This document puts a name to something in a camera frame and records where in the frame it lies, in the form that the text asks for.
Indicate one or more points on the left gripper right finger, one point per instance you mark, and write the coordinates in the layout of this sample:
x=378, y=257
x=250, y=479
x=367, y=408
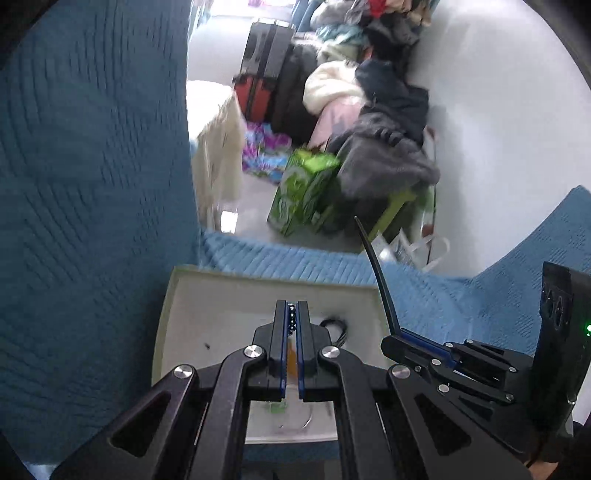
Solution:
x=314, y=382

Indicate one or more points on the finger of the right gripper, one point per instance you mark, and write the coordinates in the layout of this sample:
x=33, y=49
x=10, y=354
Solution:
x=407, y=346

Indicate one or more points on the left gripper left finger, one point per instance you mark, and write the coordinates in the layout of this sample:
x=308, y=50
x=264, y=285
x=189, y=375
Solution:
x=268, y=380

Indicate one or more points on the green cardboard jewelry box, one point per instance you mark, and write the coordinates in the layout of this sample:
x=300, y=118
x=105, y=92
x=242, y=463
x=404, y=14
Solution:
x=208, y=315

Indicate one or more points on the white paper bag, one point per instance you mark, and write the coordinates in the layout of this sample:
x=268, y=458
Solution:
x=417, y=255

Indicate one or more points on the green printed carton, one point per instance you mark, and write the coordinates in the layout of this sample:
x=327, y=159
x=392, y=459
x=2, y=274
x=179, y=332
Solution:
x=301, y=186

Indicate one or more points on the green plastic stool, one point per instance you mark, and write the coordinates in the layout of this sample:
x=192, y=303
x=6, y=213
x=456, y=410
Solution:
x=384, y=216

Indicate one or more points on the grey fleece garment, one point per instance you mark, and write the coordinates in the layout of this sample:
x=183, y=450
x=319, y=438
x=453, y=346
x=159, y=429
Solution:
x=378, y=159

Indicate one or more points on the colourful crumpled bag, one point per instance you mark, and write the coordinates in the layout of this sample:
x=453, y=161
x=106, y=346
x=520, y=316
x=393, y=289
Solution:
x=265, y=153

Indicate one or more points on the cream floral tablecloth table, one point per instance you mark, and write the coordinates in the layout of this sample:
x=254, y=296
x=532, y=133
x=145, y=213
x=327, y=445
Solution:
x=216, y=130

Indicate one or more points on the blue textured sofa cover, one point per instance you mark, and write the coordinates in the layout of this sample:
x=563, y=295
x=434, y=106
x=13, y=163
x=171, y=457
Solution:
x=97, y=208

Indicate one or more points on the red suitcase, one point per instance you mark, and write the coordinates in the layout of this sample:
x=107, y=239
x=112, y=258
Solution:
x=254, y=94

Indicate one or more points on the dark blue garment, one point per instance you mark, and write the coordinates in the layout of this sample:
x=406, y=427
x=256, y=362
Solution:
x=386, y=93

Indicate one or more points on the grey hard suitcase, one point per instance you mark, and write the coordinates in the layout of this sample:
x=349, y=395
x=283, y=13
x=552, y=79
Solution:
x=266, y=49

